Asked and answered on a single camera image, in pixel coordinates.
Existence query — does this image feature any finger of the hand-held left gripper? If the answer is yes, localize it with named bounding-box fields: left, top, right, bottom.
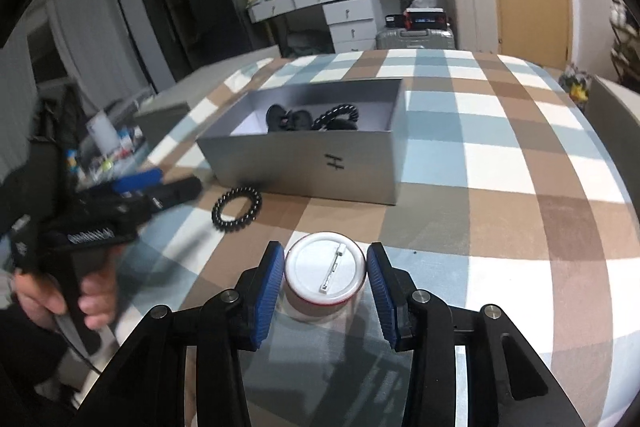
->
left=144, top=177, right=204, bottom=214
left=111, top=167, right=164, bottom=196

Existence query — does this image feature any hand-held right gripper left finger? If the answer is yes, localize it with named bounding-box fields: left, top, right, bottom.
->
left=70, top=241, right=286, bottom=427

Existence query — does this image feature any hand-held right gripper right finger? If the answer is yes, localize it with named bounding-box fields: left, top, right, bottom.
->
left=366, top=241, right=583, bottom=427

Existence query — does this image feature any black spiral hair tie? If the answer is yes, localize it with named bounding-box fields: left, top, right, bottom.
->
left=211, top=187, right=264, bottom=235
left=311, top=104, right=360, bottom=131

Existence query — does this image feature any round pin badge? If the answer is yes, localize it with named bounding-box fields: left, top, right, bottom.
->
left=282, top=232, right=369, bottom=326

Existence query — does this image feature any grey cardboard box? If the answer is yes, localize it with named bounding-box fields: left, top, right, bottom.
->
left=196, top=78, right=406, bottom=206

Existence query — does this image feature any black claw hair clip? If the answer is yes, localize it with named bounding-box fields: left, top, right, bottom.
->
left=265, top=103, right=314, bottom=133

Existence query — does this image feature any person's left hand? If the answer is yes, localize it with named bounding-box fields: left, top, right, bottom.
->
left=13, top=264, right=119, bottom=331

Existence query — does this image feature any pile of small toiletries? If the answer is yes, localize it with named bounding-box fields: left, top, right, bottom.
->
left=65, top=111, right=152, bottom=188

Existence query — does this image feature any checkered tablecloth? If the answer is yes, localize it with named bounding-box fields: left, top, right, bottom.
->
left=100, top=49, right=637, bottom=427

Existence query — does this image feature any black wardrobe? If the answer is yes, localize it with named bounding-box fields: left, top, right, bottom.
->
left=112, top=0, right=272, bottom=94

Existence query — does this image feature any white dresser with drawers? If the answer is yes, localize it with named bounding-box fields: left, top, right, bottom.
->
left=245, top=0, right=386, bottom=56

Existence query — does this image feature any silver suitcase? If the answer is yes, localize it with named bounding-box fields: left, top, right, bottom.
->
left=376, top=27, right=459, bottom=53

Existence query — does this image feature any black box red trim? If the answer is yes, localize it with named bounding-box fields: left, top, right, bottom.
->
left=404, top=7, right=449, bottom=30

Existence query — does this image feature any yellow green toy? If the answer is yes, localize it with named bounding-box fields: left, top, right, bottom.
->
left=560, top=64, right=594, bottom=104

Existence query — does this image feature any grey upholstered panel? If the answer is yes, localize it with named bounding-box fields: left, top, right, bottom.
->
left=582, top=74, right=640, bottom=188

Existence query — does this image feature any wooden shoe rack with shoes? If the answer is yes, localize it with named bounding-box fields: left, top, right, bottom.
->
left=602, top=0, right=640, bottom=94

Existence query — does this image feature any black cable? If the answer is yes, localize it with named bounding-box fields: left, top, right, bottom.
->
left=50, top=314, right=107, bottom=374

